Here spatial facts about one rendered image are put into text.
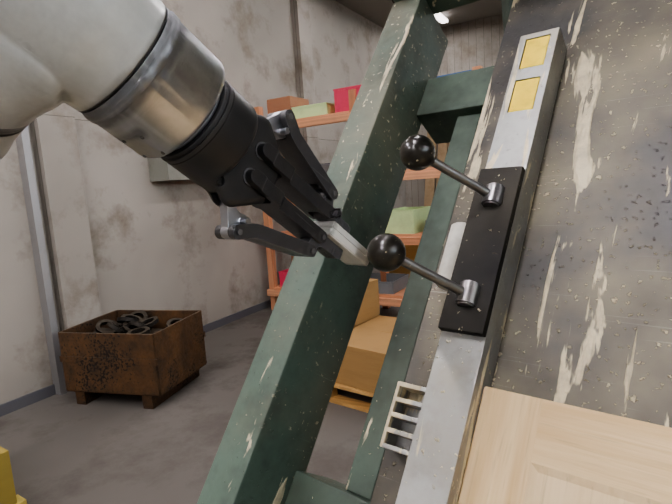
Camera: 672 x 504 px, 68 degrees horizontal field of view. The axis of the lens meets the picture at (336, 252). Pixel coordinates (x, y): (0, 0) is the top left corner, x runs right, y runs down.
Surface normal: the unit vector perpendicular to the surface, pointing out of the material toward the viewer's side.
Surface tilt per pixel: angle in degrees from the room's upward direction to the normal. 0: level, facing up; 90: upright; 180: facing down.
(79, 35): 121
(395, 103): 90
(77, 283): 90
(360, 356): 90
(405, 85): 90
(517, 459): 54
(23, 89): 147
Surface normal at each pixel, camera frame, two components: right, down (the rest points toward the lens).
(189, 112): 0.56, 0.40
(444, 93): -0.56, -0.46
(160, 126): 0.25, 0.70
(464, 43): -0.49, 0.15
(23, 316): 0.87, 0.01
